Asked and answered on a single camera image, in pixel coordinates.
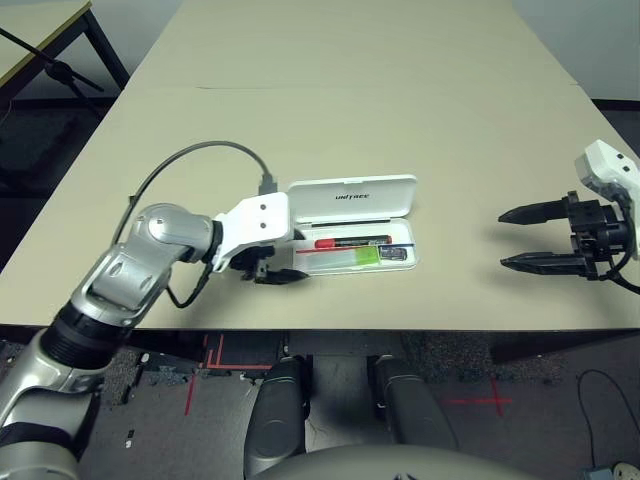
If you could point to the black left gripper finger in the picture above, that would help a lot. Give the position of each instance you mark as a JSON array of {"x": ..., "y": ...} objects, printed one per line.
[
  {"x": 287, "y": 276},
  {"x": 298, "y": 234}
]

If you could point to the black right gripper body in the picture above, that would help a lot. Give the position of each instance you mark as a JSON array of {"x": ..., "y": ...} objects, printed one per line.
[{"x": 600, "y": 230}]

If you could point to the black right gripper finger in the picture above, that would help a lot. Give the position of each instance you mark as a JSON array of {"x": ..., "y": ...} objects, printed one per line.
[
  {"x": 535, "y": 214},
  {"x": 545, "y": 264}
]

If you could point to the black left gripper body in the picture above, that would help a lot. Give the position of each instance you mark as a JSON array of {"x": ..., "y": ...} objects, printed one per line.
[{"x": 257, "y": 265}]

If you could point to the white plastic pencil case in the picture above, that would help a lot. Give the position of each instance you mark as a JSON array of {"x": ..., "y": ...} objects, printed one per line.
[{"x": 320, "y": 197}]

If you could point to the red and black marker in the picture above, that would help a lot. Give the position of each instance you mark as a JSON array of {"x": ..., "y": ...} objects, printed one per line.
[{"x": 350, "y": 242}]

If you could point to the white eraser with green end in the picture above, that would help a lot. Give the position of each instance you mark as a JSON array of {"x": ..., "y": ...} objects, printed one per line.
[{"x": 367, "y": 256}]

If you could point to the small black silver sharpener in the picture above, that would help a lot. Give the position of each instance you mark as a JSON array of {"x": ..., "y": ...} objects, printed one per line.
[{"x": 392, "y": 252}]

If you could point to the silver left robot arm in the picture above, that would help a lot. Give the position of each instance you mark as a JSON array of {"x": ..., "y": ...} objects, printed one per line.
[{"x": 130, "y": 265}]

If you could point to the dark grey left robot leg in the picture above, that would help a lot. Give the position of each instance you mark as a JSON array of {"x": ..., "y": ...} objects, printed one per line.
[{"x": 277, "y": 415}]

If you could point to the dark grey robot leg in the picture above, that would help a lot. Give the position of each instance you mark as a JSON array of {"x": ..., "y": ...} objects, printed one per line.
[
  {"x": 277, "y": 415},
  {"x": 415, "y": 405}
]

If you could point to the dark grey right robot leg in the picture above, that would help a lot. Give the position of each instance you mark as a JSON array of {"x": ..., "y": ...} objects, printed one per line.
[{"x": 415, "y": 405}]

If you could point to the blue grey floor power strip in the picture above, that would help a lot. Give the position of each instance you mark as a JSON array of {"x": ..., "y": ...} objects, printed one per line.
[{"x": 605, "y": 472}]

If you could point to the grey robot torso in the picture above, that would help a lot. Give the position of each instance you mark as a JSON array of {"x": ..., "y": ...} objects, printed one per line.
[{"x": 400, "y": 465}]

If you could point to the black tripod stand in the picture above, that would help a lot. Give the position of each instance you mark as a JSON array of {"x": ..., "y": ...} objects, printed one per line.
[{"x": 60, "y": 70}]

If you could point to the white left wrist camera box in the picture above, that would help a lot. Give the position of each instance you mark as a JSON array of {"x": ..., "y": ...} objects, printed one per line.
[{"x": 255, "y": 220}]

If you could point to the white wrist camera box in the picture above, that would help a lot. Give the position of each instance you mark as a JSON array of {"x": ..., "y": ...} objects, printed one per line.
[
  {"x": 605, "y": 165},
  {"x": 255, "y": 220}
]

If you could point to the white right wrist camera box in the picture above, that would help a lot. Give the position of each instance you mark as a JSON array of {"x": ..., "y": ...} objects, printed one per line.
[{"x": 605, "y": 165}]

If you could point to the beige side table black frame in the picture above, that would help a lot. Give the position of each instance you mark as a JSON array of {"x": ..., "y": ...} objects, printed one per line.
[{"x": 30, "y": 35}]

